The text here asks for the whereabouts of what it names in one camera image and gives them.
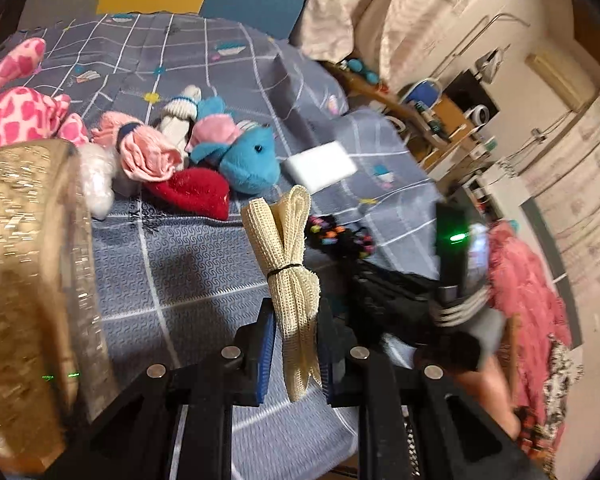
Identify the pink fluffy garment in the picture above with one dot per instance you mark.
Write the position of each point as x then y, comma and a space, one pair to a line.
525, 285

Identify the person's right forearm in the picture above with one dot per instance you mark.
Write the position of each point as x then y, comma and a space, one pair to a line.
490, 400

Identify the white knitted sock doll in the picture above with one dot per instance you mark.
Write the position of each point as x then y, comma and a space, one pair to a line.
180, 110

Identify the wall air conditioner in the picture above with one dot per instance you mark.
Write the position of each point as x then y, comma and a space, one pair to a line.
555, 80

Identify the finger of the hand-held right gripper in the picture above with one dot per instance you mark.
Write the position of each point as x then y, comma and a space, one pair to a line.
390, 300

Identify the pink rolled cloth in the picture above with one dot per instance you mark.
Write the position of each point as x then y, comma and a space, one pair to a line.
145, 155

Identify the white foam sponge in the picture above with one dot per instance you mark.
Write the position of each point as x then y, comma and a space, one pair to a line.
320, 165

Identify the patterned cloth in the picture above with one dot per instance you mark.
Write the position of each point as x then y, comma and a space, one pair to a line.
562, 380

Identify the pink spotted giraffe plush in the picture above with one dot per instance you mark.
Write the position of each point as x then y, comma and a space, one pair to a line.
15, 110

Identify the blue folding chair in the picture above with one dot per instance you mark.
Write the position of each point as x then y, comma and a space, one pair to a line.
422, 92

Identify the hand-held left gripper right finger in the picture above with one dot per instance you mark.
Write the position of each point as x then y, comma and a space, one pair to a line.
330, 365

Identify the wooden side table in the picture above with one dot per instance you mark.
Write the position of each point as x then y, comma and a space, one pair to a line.
375, 95

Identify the red plush heart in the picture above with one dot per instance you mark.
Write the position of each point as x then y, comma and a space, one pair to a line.
195, 192

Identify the grey checked printed blanket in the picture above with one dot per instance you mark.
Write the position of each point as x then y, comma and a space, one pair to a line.
180, 270

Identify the white fluffy plush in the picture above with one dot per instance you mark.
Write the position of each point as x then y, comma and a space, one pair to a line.
97, 180

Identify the white garment steamer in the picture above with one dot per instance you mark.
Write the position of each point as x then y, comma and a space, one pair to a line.
492, 62

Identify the small white fan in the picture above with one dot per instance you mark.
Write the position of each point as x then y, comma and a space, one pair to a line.
479, 113

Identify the beige ship print curtain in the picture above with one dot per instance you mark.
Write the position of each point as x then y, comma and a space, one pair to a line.
405, 10

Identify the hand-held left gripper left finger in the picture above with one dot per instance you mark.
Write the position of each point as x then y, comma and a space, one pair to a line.
265, 355

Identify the blue plush toy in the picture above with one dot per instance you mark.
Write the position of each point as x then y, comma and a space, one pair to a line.
252, 160

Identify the black monitor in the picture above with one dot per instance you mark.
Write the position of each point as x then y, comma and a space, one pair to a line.
465, 92

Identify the cream mesh cloth bundle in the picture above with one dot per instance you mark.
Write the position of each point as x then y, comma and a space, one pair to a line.
285, 240

